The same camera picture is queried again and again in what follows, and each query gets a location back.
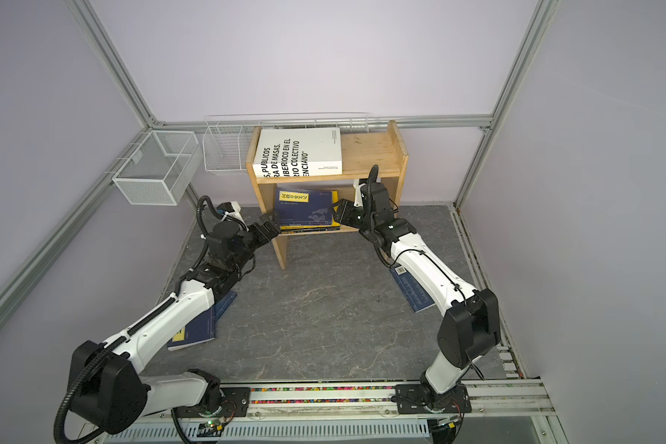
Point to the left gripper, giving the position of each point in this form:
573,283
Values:
273,229

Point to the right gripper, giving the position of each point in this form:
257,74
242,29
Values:
346,213

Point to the black book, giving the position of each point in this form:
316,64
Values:
295,231

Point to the white book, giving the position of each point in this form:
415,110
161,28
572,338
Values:
296,153

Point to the blue book with barcode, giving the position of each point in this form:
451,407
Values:
418,299

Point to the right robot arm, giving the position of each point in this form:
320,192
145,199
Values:
471,322

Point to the wooden two-tier shelf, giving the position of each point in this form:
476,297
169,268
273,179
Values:
360,151

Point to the white mesh basket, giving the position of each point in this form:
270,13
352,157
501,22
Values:
160,168

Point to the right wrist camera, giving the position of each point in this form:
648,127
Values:
357,195

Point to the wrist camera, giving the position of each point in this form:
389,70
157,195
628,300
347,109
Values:
357,195
229,210

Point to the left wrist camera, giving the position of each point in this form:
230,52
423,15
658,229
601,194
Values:
229,210

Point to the white wire rack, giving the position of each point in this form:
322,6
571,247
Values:
227,138

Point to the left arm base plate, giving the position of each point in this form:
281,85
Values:
233,402

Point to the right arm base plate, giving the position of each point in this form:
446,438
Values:
420,398

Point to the aluminium front rail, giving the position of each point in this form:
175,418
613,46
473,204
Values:
306,412

